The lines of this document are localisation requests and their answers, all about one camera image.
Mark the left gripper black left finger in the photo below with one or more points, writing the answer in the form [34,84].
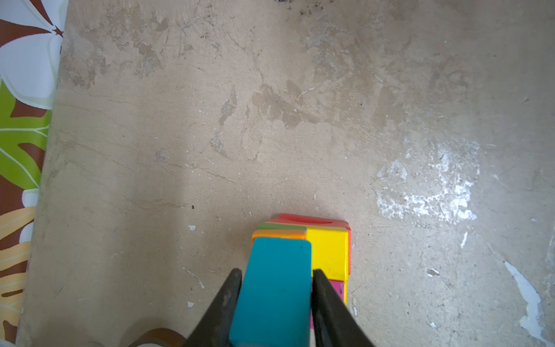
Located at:
[215,326]

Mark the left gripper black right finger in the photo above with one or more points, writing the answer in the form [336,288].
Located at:
[333,324]

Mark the teal wood block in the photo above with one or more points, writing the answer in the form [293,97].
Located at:
[273,307]

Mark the red wood block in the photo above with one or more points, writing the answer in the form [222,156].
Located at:
[317,222]

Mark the magenta wood block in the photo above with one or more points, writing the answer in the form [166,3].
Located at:
[339,287]

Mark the yellow arch block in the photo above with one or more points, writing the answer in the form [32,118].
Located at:
[345,292]

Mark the orange wood block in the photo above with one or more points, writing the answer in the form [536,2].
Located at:
[280,233]

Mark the green wood block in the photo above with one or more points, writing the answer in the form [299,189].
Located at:
[283,227]

